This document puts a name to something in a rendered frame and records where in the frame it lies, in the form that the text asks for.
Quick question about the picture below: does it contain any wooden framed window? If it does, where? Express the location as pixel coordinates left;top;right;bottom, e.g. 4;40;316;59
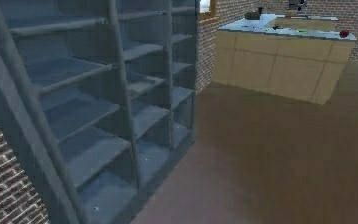
198;0;219;21

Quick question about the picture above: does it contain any wooden kitchen counter cabinet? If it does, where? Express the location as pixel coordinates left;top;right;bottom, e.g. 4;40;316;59
212;13;358;106

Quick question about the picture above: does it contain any grey metal shelf unit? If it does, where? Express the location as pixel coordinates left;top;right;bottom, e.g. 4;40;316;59
0;0;201;224

